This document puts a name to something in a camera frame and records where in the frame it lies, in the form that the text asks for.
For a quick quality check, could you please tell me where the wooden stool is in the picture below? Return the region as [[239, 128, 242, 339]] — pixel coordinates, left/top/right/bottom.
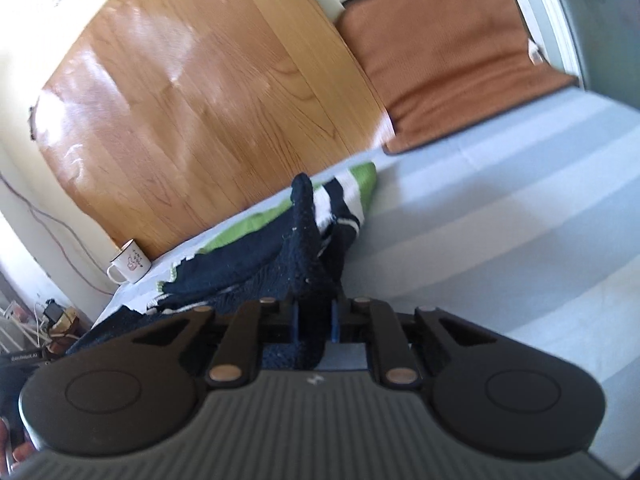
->
[[46, 307, 85, 356]]

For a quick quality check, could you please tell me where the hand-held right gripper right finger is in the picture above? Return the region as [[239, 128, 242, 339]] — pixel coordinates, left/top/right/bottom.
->
[[329, 297, 501, 391]]

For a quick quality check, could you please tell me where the blue white striped bed sheet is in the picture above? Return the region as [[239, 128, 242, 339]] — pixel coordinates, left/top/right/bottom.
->
[[90, 87, 640, 480]]

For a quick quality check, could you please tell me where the white wire rack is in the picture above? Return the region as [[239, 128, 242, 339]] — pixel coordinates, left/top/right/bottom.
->
[[0, 300, 40, 355]]

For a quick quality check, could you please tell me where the person's left hand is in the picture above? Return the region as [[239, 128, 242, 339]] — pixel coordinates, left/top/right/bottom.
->
[[0, 417, 40, 476]]

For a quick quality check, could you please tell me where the navy green striped knit sweater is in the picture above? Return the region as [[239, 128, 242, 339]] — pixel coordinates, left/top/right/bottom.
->
[[65, 161, 378, 371]]

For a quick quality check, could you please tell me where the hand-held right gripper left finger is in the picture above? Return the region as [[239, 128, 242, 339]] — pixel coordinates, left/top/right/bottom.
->
[[131, 297, 303, 391]]

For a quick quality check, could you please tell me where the white enamel mug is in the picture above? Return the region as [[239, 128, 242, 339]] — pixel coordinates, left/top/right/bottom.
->
[[106, 239, 153, 285]]

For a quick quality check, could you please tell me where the wood-pattern wall board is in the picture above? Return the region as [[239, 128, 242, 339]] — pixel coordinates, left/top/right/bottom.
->
[[30, 0, 398, 261]]

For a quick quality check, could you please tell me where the thin wall cable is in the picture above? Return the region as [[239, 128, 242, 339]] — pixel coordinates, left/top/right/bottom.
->
[[0, 170, 118, 296]]

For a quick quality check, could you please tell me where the brown seat cushion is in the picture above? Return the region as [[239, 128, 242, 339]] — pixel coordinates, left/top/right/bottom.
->
[[334, 0, 581, 156]]

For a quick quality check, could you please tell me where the white window frame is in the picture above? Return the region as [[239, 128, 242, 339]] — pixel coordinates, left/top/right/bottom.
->
[[500, 0, 593, 92]]

